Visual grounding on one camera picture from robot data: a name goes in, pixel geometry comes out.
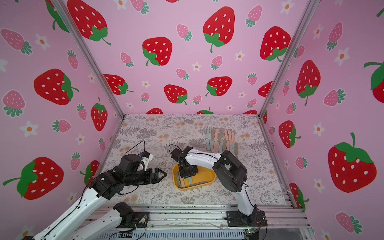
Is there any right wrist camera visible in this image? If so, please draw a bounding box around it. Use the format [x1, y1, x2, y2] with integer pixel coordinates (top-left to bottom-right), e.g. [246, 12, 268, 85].
[171, 147, 193, 166]

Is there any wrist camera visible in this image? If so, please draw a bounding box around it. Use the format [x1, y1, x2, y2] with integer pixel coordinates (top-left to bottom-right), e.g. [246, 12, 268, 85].
[119, 152, 153, 174]
[171, 147, 193, 166]

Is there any yellow plastic storage box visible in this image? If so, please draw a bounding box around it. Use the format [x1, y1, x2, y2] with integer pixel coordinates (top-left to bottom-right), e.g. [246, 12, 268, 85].
[172, 165, 216, 191]

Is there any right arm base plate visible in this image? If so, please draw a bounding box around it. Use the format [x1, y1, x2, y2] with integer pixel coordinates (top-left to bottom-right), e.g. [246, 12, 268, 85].
[225, 210, 268, 228]

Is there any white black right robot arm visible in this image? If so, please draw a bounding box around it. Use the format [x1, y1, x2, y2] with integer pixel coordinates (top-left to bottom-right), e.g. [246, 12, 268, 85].
[171, 147, 257, 217]

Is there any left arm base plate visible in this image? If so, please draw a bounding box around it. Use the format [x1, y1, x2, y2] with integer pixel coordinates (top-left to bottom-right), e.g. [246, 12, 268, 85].
[116, 212, 150, 229]

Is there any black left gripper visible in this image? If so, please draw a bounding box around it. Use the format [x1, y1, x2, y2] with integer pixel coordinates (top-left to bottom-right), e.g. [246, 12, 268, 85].
[124, 167, 168, 188]

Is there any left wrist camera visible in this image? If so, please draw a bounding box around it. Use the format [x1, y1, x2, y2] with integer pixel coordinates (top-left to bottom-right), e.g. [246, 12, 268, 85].
[119, 152, 153, 174]

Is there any aluminium frame rail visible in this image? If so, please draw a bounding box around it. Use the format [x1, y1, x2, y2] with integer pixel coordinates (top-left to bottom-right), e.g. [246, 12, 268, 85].
[59, 203, 316, 240]

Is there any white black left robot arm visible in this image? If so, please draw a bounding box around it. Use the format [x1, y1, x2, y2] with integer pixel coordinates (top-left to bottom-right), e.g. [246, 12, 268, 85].
[25, 167, 167, 240]

